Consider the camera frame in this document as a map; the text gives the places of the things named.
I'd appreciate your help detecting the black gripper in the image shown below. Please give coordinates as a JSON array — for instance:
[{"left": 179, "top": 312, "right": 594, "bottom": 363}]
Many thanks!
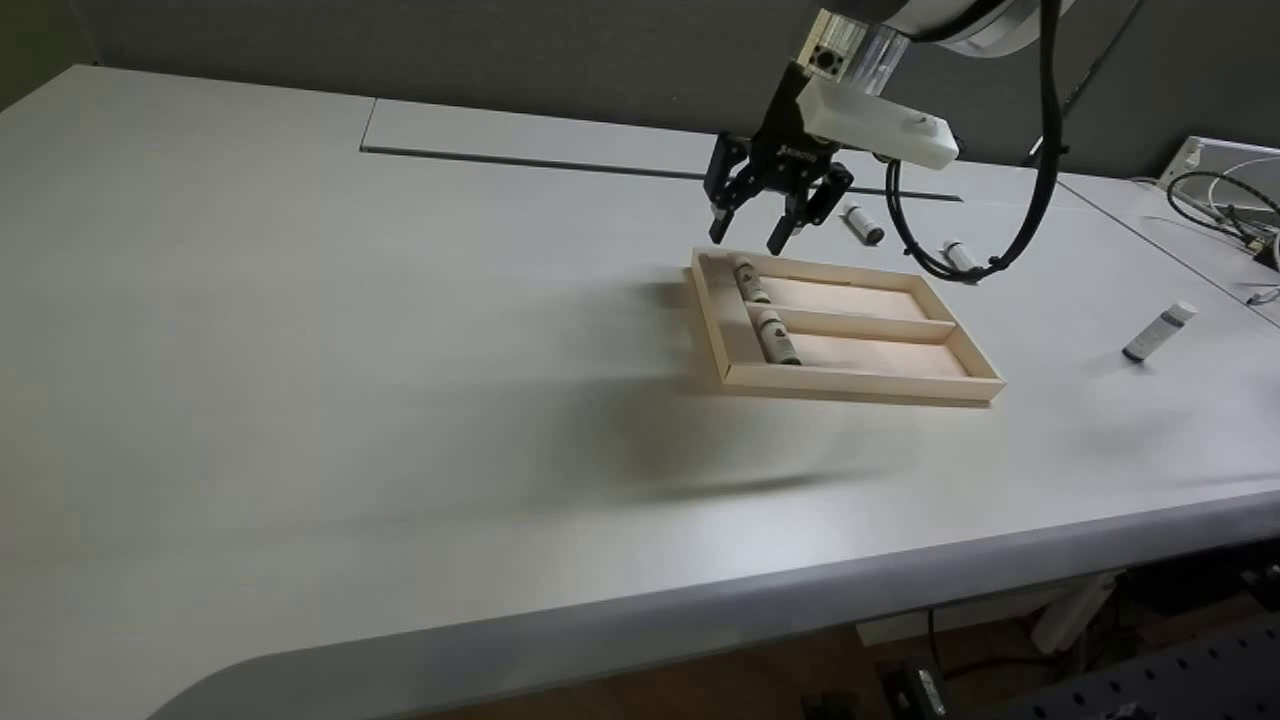
[{"left": 704, "top": 55, "right": 855, "bottom": 259}]

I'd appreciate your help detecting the small black object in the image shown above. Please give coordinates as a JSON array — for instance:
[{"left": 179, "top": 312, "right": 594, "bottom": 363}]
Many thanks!
[{"left": 885, "top": 660, "right": 951, "bottom": 720}]

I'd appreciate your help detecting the small grey cylinder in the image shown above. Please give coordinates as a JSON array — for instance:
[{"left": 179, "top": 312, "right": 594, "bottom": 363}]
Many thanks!
[{"left": 1121, "top": 298, "right": 1199, "bottom": 369}]

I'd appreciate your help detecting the white table leg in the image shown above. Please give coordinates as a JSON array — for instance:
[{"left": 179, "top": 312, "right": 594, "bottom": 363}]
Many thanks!
[{"left": 1027, "top": 572, "right": 1125, "bottom": 660}]

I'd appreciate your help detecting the black perforated board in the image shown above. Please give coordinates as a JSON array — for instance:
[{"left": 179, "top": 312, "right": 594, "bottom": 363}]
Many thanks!
[{"left": 996, "top": 611, "right": 1280, "bottom": 720}]

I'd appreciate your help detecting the light wooden frame tray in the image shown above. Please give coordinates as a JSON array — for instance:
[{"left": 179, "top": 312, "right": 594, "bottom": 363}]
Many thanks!
[{"left": 680, "top": 248, "right": 1007, "bottom": 410}]

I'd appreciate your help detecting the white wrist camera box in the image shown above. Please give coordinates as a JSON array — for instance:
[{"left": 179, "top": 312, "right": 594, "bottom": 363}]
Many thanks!
[{"left": 802, "top": 77, "right": 964, "bottom": 170}]

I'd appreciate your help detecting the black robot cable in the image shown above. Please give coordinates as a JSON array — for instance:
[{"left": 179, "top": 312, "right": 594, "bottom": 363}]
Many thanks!
[{"left": 882, "top": 0, "right": 1071, "bottom": 288}]

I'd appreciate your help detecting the black cable loop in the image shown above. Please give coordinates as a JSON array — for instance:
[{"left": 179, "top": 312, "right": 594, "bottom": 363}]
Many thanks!
[{"left": 1164, "top": 165, "right": 1280, "bottom": 273}]

